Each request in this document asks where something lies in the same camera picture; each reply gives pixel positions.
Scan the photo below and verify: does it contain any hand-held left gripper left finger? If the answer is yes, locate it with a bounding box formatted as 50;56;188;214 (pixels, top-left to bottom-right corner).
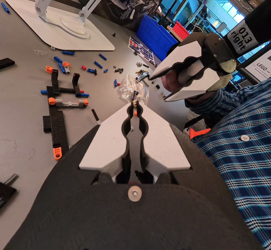
79;103;132;184

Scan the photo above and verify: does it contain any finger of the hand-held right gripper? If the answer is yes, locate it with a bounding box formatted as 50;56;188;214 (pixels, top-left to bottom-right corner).
151;40;204;79
164;68;221;103

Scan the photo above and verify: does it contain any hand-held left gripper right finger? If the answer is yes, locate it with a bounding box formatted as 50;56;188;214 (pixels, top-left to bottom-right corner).
136;102;191;184

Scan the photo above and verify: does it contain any person's right forearm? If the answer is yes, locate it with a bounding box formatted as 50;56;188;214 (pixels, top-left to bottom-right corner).
185;78;271;128

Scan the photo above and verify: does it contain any black lego beam assembly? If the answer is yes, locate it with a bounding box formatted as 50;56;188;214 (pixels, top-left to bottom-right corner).
41;69;90;161

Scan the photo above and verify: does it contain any dark printed lego box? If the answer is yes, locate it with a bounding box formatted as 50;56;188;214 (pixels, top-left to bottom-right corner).
77;0;168;32

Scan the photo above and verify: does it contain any long black lego beam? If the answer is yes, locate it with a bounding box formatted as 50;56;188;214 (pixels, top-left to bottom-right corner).
0;58;16;69

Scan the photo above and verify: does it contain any person's right hand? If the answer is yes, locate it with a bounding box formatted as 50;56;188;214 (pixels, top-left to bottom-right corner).
165;71;214;105

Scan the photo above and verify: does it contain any blue storage bin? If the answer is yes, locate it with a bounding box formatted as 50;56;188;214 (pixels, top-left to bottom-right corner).
136;14;178;61

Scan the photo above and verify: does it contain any black axle connector assembly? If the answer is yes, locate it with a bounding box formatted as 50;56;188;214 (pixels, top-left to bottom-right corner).
91;108;102;126

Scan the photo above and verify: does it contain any orange plastic object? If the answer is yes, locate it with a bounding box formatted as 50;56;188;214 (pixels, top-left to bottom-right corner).
189;128;211;140

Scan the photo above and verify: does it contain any sticker sheet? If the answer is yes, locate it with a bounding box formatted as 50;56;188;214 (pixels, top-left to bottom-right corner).
128;36;158;65

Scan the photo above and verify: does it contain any dark liftarm with yellow pin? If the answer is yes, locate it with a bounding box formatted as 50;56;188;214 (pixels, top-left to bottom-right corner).
136;69;151;87

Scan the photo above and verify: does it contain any white printed sign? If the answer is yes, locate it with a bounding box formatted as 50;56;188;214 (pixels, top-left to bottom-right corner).
246;49;271;82

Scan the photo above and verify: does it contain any clear plastic parts bag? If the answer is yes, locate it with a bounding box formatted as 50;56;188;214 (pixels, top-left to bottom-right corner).
118;74;150;106

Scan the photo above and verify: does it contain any person's plaid shirt torso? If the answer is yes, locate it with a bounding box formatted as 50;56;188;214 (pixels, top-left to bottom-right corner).
191;98;271;250

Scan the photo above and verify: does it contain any grey metal rod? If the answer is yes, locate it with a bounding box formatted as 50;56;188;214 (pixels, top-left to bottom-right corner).
4;173;19;185

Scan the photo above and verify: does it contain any dark flat object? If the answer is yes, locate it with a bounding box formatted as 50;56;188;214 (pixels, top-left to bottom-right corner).
0;182;17;209

